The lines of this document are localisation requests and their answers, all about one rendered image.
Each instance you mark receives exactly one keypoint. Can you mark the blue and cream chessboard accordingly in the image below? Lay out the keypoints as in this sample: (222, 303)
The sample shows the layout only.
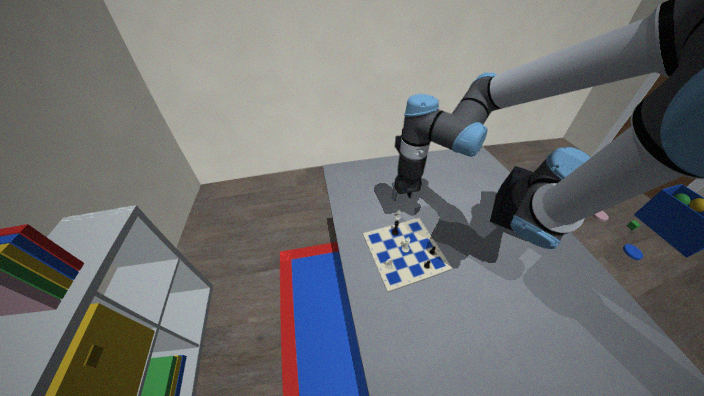
(407, 268)

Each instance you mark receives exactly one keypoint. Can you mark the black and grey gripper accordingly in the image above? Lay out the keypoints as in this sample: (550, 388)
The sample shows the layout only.
(410, 168)

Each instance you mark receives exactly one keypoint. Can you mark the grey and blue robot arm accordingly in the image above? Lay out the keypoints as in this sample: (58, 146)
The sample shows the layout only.
(669, 122)

